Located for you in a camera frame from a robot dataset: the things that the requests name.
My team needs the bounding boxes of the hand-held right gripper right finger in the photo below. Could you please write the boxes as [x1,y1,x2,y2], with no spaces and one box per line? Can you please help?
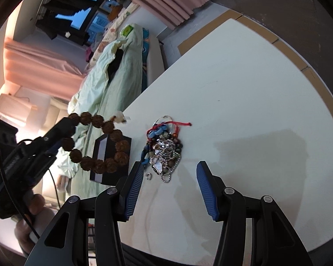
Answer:
[196,161,314,266]

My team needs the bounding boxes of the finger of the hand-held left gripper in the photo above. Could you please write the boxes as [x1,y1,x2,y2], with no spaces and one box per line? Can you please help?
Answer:
[42,117,77,145]
[44,140,64,157]

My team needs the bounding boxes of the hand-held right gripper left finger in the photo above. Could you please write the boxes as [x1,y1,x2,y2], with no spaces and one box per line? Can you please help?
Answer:
[24,161,145,266]

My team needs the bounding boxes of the black jewelry box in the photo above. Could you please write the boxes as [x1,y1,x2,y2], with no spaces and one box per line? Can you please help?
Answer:
[89,134,132,186]

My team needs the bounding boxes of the brown bead bracelet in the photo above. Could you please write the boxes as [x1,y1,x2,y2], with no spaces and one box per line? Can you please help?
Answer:
[61,111,131,174]

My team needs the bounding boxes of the dark multicolour bead bracelet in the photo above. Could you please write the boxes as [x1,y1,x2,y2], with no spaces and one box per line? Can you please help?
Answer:
[166,133,185,167]

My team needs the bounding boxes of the silver ball chain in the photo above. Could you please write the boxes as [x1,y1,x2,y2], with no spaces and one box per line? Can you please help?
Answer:
[153,134,182,183]

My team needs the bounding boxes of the red string bracelet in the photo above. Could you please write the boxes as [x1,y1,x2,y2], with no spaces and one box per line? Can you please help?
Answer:
[147,120,192,139]

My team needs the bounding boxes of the thin silver bangle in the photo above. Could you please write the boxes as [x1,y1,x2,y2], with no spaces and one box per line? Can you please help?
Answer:
[153,114,173,128]

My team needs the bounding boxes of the person's left hand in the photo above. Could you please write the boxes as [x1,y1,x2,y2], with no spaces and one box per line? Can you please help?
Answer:
[14,193,57,255]

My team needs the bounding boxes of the white cabinet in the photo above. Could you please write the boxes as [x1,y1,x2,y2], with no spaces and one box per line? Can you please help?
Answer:
[0,87,53,128]

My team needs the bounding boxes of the green plush blanket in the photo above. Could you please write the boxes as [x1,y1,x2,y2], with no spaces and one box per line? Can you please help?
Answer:
[57,69,145,200]

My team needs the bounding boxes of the pale green duvet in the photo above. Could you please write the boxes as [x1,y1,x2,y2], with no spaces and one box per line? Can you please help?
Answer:
[68,23,145,117]

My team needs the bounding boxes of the black cloth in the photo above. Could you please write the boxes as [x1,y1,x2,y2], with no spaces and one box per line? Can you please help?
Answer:
[107,48,125,84]

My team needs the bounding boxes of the window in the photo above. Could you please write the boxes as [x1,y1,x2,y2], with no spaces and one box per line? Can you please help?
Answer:
[35,0,120,45]

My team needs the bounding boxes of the blue patterned cloth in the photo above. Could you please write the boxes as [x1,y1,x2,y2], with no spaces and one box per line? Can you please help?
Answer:
[141,29,152,61]

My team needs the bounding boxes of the white mattress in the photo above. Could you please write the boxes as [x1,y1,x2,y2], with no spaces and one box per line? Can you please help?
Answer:
[146,36,167,86]

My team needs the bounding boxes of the dark hanging clothes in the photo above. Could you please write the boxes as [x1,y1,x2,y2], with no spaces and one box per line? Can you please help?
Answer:
[36,0,97,41]

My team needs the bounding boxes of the patterned pillow bedding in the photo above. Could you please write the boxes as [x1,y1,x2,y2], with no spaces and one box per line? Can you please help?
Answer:
[86,1,141,67]

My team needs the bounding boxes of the brown plush toy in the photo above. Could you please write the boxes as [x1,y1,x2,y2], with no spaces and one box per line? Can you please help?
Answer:
[108,4,120,20]

